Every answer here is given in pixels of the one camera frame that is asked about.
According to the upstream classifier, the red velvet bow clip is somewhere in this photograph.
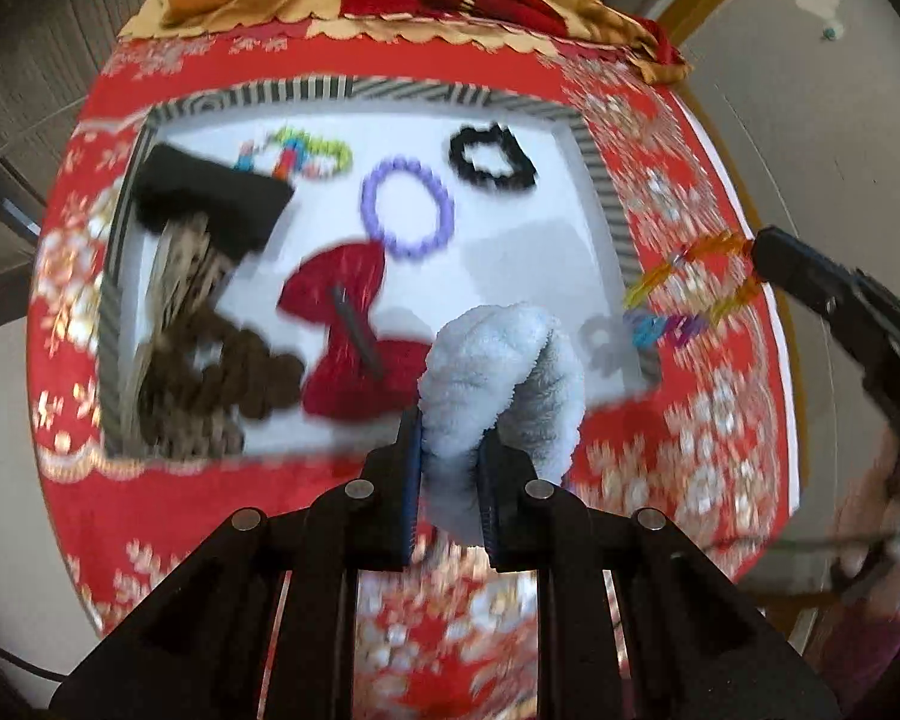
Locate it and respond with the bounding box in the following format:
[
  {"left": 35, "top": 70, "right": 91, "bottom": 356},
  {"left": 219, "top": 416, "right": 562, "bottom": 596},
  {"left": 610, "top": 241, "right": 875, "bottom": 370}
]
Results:
[{"left": 278, "top": 241, "right": 430, "bottom": 422}]

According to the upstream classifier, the rainbow translucent bead bracelet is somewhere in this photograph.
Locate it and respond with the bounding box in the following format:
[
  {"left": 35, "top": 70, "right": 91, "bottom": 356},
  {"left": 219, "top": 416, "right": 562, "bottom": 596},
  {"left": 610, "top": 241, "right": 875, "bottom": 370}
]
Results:
[{"left": 620, "top": 229, "right": 767, "bottom": 350}]

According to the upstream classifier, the purple bead bracelet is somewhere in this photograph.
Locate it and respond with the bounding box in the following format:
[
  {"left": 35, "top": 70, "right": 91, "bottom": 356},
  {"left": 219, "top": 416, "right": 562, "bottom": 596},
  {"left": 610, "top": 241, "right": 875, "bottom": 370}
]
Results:
[{"left": 359, "top": 154, "right": 457, "bottom": 262}]

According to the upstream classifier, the black bead bracelet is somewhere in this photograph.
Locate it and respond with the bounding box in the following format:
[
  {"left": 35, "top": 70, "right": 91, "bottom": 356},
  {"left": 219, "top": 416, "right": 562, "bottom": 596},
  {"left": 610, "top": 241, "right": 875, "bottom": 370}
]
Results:
[{"left": 446, "top": 120, "right": 540, "bottom": 194}]

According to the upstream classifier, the turquoise green bead bracelet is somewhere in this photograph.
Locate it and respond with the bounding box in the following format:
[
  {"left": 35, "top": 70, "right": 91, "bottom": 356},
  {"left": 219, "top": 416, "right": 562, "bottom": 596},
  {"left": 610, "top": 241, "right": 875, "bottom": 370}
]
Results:
[{"left": 232, "top": 127, "right": 354, "bottom": 182}]

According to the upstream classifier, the person's right hand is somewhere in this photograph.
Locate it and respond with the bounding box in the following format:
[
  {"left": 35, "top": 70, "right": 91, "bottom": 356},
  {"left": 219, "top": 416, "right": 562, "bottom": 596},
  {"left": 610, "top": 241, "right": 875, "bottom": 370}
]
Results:
[{"left": 836, "top": 427, "right": 900, "bottom": 619}]

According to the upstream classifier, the red floral tablecloth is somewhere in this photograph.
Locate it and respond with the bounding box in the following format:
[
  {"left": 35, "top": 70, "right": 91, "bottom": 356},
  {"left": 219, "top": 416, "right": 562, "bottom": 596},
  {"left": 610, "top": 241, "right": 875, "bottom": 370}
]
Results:
[{"left": 25, "top": 13, "right": 805, "bottom": 720}]

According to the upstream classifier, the striped white tray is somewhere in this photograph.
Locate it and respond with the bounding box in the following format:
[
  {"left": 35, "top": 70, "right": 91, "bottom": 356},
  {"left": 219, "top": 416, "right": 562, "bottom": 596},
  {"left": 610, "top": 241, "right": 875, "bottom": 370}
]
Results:
[{"left": 97, "top": 76, "right": 662, "bottom": 460}]

